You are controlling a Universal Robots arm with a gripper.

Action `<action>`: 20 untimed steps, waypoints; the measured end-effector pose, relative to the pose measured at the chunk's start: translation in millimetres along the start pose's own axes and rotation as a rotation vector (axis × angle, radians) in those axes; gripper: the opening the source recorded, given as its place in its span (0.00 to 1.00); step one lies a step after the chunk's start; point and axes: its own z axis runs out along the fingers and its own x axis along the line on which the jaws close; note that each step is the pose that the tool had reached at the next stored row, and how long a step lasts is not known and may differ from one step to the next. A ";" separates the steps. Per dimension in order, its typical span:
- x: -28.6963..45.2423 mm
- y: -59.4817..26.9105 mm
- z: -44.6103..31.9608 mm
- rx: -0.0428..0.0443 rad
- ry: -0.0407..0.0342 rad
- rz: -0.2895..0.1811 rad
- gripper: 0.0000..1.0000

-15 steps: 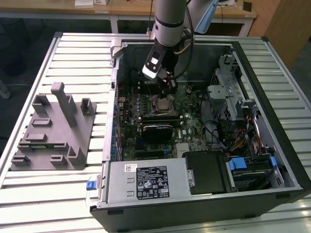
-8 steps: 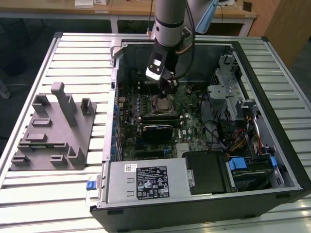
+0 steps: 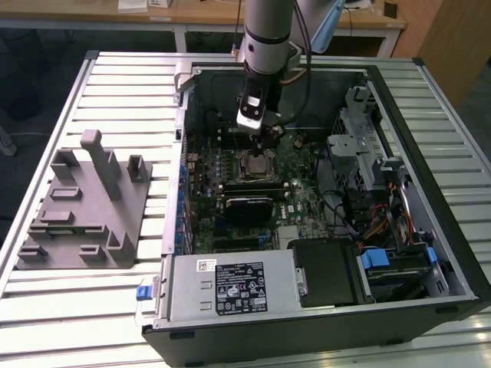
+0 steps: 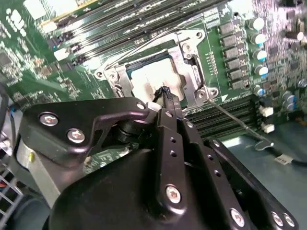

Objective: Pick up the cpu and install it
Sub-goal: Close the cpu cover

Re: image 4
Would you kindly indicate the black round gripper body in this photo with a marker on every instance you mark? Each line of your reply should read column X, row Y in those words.
column 108, row 196

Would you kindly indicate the metal socket cover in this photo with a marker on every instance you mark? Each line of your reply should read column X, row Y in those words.
column 123, row 82

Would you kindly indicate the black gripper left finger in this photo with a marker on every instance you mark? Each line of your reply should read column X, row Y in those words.
column 72, row 112

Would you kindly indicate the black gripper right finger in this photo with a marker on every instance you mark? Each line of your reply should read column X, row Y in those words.
column 227, row 195

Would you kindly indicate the silver CPU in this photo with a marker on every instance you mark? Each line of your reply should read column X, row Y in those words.
column 153, row 76

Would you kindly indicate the metal locking lever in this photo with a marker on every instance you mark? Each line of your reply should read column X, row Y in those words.
column 239, row 122
column 144, row 42

